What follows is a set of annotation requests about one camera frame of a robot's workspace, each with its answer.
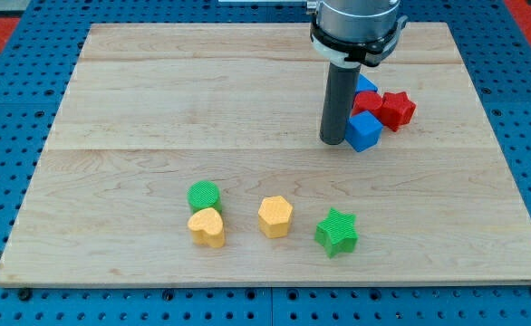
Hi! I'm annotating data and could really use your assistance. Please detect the red circle block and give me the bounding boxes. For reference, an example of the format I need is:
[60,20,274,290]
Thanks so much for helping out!
[351,91,382,117]

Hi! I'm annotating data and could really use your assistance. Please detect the green circle block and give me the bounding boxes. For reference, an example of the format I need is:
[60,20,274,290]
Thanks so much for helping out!
[187,180,222,214]

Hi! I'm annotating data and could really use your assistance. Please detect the blue triangle block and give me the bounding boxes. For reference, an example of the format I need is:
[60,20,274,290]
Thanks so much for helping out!
[355,74,378,94]

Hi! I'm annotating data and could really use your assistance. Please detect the yellow hexagon block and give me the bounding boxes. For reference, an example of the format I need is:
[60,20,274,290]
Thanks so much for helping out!
[258,196,294,238]

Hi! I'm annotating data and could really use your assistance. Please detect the wooden board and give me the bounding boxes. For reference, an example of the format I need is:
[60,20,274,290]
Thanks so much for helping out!
[0,23,531,288]

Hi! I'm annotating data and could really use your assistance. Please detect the yellow heart block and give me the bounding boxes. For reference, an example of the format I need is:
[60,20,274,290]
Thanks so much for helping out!
[187,207,226,248]

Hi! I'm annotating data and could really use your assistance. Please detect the green star block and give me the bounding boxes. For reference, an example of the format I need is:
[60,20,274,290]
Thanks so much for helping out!
[314,207,359,258]

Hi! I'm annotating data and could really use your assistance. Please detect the blue cube block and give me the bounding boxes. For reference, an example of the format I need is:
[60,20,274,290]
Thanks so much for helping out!
[345,111,383,152]

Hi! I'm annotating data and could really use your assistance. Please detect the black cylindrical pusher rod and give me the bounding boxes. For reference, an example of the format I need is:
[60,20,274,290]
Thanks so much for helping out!
[319,63,361,145]

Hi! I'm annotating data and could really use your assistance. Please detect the red star block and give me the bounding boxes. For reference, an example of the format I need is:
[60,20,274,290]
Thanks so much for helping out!
[379,91,416,132]

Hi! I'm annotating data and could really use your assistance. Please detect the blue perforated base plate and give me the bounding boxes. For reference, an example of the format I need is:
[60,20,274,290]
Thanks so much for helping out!
[0,1,531,325]

